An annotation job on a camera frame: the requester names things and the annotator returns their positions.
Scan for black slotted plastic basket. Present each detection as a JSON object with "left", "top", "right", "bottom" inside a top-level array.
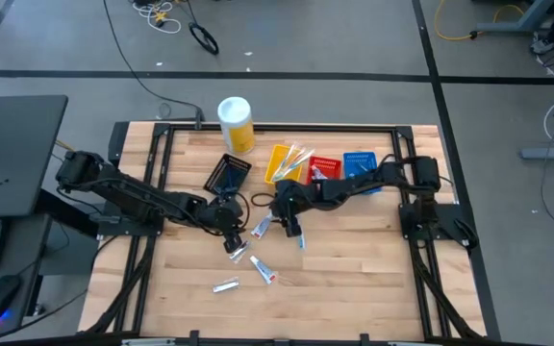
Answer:
[{"left": 203, "top": 153, "right": 253, "bottom": 196}]

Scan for black computer mouse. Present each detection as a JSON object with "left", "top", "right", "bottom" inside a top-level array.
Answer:
[{"left": 0, "top": 274, "right": 23, "bottom": 322}]

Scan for black coiled cable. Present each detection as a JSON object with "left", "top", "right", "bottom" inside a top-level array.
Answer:
[{"left": 188, "top": 22, "right": 220, "bottom": 56}]

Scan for red slotted plastic basket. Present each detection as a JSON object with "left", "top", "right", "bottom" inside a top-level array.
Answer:
[{"left": 305, "top": 156, "right": 343, "bottom": 186}]

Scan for blue slotted plastic basket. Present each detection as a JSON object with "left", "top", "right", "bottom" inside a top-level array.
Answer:
[{"left": 342, "top": 151, "right": 383, "bottom": 196}]

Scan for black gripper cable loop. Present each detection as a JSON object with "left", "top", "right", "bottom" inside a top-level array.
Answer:
[
  {"left": 250, "top": 191, "right": 276, "bottom": 209},
  {"left": 235, "top": 190, "right": 252, "bottom": 231}
]

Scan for black aluminium table frame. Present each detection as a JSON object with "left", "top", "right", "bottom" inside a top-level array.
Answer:
[{"left": 107, "top": 120, "right": 502, "bottom": 343}]

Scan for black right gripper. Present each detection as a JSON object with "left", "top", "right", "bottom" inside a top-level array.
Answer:
[{"left": 270, "top": 180, "right": 308, "bottom": 239}]

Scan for yellow slotted plastic basket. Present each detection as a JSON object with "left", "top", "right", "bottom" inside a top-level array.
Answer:
[{"left": 264, "top": 143, "right": 305, "bottom": 185}]

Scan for yellow disinfecting wipes canister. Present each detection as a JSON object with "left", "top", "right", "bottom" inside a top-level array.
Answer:
[{"left": 216, "top": 95, "right": 257, "bottom": 156}]

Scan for grey desk leg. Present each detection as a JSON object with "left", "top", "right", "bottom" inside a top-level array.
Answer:
[{"left": 468, "top": 0, "right": 554, "bottom": 39}]

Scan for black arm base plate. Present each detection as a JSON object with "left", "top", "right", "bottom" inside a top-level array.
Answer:
[
  {"left": 96, "top": 201, "right": 165, "bottom": 237},
  {"left": 398, "top": 202, "right": 478, "bottom": 241}
]

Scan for grey desk top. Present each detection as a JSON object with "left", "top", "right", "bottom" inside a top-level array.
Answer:
[{"left": 0, "top": 213, "right": 53, "bottom": 337}]

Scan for long black floor cable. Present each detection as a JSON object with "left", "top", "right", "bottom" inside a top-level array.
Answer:
[{"left": 102, "top": 0, "right": 206, "bottom": 121}]

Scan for yellow floor cable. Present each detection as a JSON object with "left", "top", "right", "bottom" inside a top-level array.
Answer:
[{"left": 433, "top": 0, "right": 526, "bottom": 42}]

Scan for person's shoe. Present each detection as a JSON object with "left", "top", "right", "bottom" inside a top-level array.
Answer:
[{"left": 530, "top": 34, "right": 554, "bottom": 55}]

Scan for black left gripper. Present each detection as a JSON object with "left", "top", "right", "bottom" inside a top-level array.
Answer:
[{"left": 209, "top": 196, "right": 245, "bottom": 255}]

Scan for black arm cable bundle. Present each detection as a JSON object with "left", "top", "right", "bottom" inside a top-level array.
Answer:
[
  {"left": 84, "top": 235, "right": 158, "bottom": 335},
  {"left": 409, "top": 238, "right": 483, "bottom": 340}
]

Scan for red toothbrush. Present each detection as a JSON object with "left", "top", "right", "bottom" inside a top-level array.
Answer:
[{"left": 276, "top": 147, "right": 316, "bottom": 182}]

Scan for white cable bundle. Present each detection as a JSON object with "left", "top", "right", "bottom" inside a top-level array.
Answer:
[{"left": 131, "top": 0, "right": 183, "bottom": 35}]

